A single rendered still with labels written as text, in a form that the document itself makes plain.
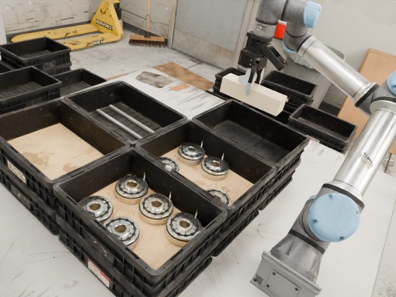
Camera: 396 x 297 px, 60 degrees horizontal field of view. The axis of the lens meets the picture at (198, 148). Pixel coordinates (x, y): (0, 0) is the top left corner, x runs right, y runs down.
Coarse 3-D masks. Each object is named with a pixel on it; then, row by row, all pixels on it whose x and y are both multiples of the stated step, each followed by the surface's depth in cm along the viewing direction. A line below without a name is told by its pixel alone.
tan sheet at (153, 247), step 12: (96, 192) 107; (108, 192) 108; (120, 204) 105; (132, 204) 106; (132, 216) 102; (144, 228) 99; (156, 228) 100; (144, 240) 95; (156, 240) 96; (168, 240) 97; (144, 252) 92; (156, 252) 93; (168, 252) 93; (156, 264) 90
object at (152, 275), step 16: (112, 160) 106; (176, 176) 105; (64, 192) 91; (80, 208) 88; (224, 208) 97; (96, 224) 85; (112, 240) 82; (192, 240) 85; (128, 256) 79; (176, 256) 81; (144, 272) 77; (160, 272) 77
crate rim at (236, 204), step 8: (192, 120) 133; (168, 128) 126; (176, 128) 127; (208, 128) 130; (152, 136) 120; (160, 136) 121; (216, 136) 127; (136, 144) 114; (144, 144) 116; (232, 144) 124; (144, 152) 112; (248, 152) 122; (160, 160) 109; (264, 160) 119; (272, 168) 116; (264, 176) 112; (272, 176) 116; (192, 184) 103; (256, 184) 108; (264, 184) 112; (208, 192) 101; (248, 192) 104; (216, 200) 99; (240, 200) 100; (232, 208) 97
